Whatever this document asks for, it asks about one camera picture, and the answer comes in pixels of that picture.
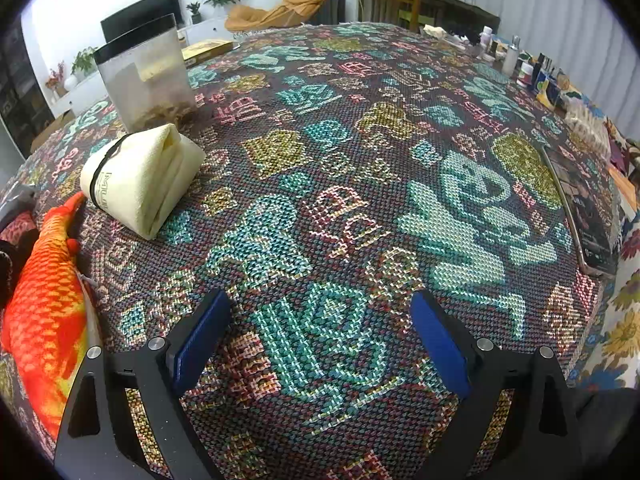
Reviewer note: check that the floral cloth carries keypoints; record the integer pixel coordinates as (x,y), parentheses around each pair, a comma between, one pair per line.
(617,330)

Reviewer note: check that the folded cream towel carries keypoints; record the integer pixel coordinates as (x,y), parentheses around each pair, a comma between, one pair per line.
(145,180)

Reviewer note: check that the red leopard print pouch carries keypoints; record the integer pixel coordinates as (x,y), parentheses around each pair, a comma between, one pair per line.
(17,227)

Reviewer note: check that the flat yellow box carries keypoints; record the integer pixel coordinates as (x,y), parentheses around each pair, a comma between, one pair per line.
(207,50)

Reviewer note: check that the pack of white items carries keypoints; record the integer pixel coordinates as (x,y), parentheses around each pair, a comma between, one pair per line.
(590,122)

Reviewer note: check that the red flowers in vase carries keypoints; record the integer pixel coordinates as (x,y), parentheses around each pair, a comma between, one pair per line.
(57,77)

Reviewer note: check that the small potted plant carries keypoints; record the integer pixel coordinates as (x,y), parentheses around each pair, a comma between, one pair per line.
(194,10)

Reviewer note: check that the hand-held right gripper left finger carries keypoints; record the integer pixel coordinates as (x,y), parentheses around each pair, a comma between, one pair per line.
(200,345)

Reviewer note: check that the orange fish plush toy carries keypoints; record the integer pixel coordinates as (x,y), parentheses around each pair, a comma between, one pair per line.
(45,310)

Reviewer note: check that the blue box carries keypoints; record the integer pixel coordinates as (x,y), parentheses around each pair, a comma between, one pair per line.
(550,89)

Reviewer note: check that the bushy green potted plant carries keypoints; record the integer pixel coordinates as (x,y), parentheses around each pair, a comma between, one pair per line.
(84,60)

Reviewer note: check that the black glass display cabinet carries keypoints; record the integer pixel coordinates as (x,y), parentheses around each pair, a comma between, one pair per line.
(22,95)

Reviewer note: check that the white bottle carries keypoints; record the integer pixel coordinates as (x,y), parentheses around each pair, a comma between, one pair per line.
(510,57)

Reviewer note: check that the round white vase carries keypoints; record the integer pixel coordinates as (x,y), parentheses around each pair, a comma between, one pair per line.
(71,83)

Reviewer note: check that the clear container with black lid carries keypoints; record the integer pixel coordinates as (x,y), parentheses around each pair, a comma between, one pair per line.
(145,75)

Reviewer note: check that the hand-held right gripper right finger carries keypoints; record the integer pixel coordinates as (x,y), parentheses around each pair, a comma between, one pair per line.
(440,345)

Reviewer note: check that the orange lounge chair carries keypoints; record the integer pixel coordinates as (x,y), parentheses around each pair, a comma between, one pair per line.
(280,10)

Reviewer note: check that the black flat television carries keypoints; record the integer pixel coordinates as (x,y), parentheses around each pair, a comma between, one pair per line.
(140,15)

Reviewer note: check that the clear plastic flat package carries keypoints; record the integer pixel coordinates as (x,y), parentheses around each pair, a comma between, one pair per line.
(585,210)

